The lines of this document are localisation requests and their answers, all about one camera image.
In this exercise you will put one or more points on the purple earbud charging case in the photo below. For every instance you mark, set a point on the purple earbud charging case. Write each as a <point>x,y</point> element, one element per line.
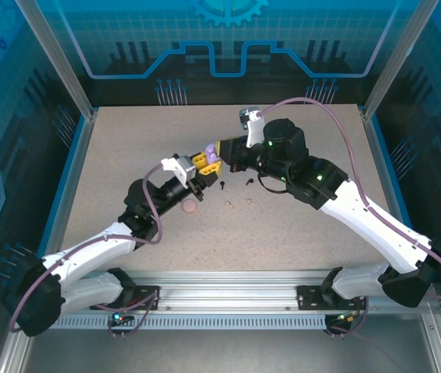
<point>211,152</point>

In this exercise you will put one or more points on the pink earbud charging case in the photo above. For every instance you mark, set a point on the pink earbud charging case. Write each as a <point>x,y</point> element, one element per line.
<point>189,206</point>

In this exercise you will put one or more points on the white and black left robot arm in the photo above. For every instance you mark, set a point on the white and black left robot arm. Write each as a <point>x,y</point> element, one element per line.
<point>92,248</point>

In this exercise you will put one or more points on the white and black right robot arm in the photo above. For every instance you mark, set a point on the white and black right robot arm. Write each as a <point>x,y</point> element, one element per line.
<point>375,225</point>

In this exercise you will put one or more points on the connector board with LEDs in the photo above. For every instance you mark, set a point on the connector board with LEDs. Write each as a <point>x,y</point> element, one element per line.
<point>344,318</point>
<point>119,318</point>

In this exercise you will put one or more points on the aluminium side rail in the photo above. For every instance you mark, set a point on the aluminium side rail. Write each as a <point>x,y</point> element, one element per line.
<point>74,175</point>
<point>387,186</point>

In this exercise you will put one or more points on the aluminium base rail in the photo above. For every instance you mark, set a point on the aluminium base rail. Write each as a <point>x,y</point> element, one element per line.
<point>224,287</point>

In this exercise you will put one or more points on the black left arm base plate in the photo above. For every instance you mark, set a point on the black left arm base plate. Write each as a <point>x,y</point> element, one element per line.
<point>146,299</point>

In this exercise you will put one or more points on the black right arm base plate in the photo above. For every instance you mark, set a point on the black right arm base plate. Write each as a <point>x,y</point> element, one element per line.
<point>307,298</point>

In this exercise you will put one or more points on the aluminium frame post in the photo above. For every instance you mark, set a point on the aluminium frame post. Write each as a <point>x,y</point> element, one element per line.
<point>395,58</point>
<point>54,58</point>

